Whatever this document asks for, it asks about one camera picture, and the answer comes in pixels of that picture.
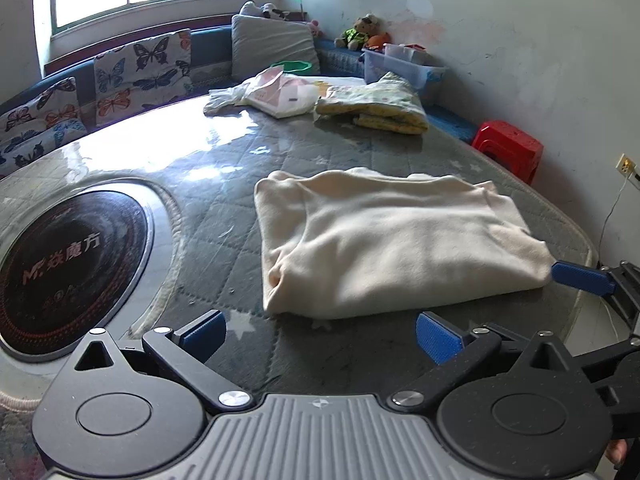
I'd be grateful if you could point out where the grey cushion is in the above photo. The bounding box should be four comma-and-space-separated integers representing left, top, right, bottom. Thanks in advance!
231, 14, 320, 81

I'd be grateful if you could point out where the pink white folded garment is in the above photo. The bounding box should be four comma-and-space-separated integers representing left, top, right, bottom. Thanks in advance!
203, 67, 320, 119

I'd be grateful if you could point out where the yellow floral folded blanket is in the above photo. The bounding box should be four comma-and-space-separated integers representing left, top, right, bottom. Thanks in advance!
314, 72, 428, 136

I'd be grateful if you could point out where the cream white sweater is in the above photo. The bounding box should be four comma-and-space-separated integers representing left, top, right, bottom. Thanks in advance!
254, 168, 554, 320

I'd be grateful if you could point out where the clear plastic storage box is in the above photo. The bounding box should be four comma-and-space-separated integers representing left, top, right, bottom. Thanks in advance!
362, 50, 447, 106

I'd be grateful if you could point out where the red plastic stool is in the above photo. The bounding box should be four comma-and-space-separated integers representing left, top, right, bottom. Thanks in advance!
472, 120, 544, 184

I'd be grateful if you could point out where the orange plush toy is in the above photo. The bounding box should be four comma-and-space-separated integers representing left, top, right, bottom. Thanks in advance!
364, 32, 393, 52

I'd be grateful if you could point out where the wall power socket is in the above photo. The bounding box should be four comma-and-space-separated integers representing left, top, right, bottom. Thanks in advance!
616, 154, 639, 180

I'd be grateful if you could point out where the person's right hand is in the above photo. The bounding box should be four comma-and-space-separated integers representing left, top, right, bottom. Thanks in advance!
605, 440, 628, 468

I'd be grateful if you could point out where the brown teddy bear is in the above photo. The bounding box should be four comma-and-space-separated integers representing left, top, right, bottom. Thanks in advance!
334, 14, 380, 51

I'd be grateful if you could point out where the white power cord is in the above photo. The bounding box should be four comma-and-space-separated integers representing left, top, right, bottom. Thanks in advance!
596, 171, 640, 271

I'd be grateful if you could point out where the white plush toy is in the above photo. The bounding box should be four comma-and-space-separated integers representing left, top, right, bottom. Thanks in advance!
239, 0, 288, 21

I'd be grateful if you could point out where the butterfly print cushion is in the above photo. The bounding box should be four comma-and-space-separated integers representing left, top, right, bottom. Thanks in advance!
93, 29, 193, 128
0, 77, 89, 178

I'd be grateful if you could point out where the green plastic bowl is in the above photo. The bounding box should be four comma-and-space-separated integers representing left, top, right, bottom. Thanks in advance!
271, 61, 314, 76

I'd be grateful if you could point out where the round black induction cooktop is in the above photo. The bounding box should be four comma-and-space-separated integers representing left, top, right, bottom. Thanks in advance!
1, 190, 154, 362

